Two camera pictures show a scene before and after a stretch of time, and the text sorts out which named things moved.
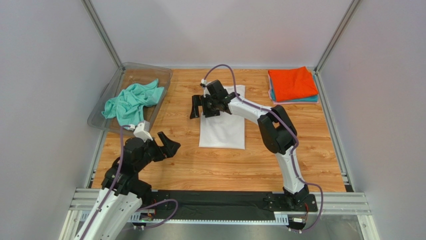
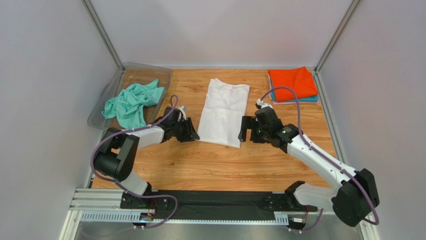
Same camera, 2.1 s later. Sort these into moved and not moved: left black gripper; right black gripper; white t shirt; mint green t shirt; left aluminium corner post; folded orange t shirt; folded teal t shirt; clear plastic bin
Moved: white t shirt; right black gripper; left black gripper
Not moved: folded teal t shirt; folded orange t shirt; left aluminium corner post; clear plastic bin; mint green t shirt
